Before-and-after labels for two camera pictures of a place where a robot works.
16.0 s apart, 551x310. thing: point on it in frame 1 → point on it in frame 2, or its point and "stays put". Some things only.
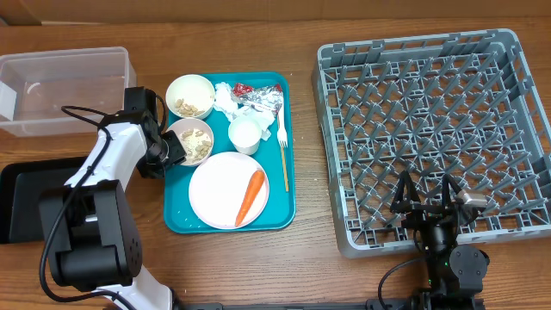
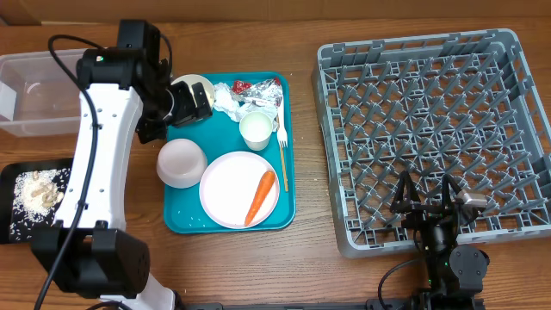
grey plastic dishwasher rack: [466, 105] stays put
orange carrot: [253, 189] → [266, 181]
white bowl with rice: [195, 139] → [181, 163]
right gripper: [422, 213] stays put
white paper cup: [245, 133] → [256, 128]
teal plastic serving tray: [238, 133] stays put
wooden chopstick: [286, 180] stays put
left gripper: [177, 151] → [187, 109]
